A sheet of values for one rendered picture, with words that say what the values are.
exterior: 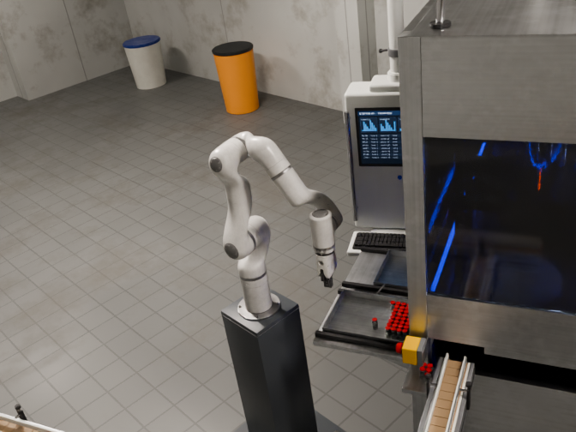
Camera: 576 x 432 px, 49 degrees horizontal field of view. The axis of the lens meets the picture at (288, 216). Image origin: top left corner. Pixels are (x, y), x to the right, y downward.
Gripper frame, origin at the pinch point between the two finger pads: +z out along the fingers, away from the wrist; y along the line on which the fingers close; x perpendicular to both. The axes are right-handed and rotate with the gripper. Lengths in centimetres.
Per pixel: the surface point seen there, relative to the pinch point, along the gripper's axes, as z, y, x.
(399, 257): 22, 53, -14
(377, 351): 22.2, -10.2, -21.6
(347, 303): 22.1, 15.2, -1.1
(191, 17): 30, 539, 388
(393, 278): 22.1, 36.8, -15.7
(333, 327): 22.1, -1.4, -0.7
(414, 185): -53, -12, -38
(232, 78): 67, 415, 270
